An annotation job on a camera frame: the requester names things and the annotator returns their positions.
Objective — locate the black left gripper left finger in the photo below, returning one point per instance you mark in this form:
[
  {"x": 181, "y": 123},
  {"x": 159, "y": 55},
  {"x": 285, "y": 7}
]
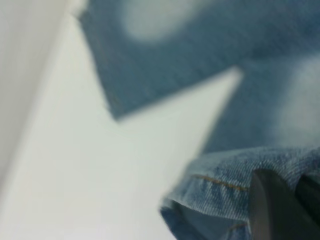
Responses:
[{"x": 272, "y": 212}]

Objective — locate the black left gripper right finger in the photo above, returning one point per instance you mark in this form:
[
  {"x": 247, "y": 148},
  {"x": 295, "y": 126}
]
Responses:
[{"x": 311, "y": 195}]

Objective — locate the blue denim shorts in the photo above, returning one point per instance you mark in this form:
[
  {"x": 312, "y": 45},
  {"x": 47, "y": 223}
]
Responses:
[{"x": 175, "y": 62}]

